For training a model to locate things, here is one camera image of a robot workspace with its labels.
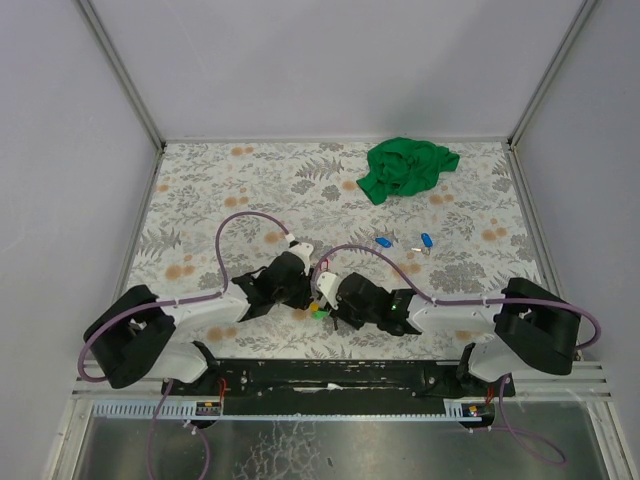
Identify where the green crumpled cloth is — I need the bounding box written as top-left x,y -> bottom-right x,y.
357,137 -> 460,205

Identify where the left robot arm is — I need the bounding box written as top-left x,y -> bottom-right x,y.
79,243 -> 312,389

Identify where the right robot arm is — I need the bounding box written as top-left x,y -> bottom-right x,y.
316,272 -> 580,382

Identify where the green tag key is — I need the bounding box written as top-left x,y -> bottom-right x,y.
311,309 -> 330,320

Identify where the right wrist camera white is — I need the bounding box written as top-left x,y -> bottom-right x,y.
316,271 -> 342,310

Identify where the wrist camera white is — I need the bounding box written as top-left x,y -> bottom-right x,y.
288,240 -> 314,264
316,271 -> 342,310

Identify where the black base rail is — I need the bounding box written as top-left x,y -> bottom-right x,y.
162,359 -> 501,416

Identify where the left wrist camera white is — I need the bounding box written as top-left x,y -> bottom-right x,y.
288,240 -> 314,264

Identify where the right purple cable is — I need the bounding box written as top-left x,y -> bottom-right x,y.
317,244 -> 601,466

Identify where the purple cable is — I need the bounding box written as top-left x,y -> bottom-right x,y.
79,210 -> 296,480
317,244 -> 601,466

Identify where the blue tag key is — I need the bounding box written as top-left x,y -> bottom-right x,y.
411,232 -> 434,256
375,237 -> 393,249

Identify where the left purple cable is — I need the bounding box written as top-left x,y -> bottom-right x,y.
79,210 -> 296,480

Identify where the grey cable duct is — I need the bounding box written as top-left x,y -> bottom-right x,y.
93,400 -> 222,420

